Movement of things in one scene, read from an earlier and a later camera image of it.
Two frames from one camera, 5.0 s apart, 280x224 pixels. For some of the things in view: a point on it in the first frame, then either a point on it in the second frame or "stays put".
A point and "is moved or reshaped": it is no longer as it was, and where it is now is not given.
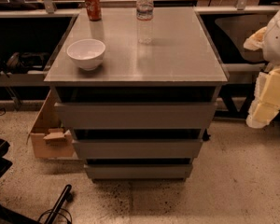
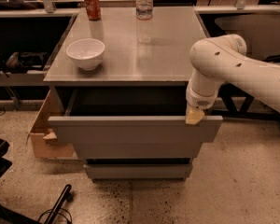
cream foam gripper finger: x=271 y=94 -> x=193 y=116
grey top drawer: x=136 y=116 is moved or reshaped
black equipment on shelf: x=20 y=63 stays put
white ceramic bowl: x=87 y=53 stays put
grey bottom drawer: x=139 y=171 stays put
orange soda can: x=92 y=5 stays put
